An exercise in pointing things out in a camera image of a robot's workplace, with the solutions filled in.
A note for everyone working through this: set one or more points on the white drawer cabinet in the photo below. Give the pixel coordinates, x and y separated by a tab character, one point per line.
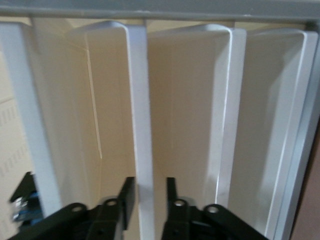
175	10

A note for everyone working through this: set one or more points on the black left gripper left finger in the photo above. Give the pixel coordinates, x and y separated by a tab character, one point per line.
100	220

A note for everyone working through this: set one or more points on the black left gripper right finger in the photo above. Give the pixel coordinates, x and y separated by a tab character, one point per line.
190	220

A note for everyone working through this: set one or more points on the black switch block blue parts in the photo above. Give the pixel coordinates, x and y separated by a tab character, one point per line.
23	197

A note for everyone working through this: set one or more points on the white plastic drawer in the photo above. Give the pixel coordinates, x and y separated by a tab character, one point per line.
30	112

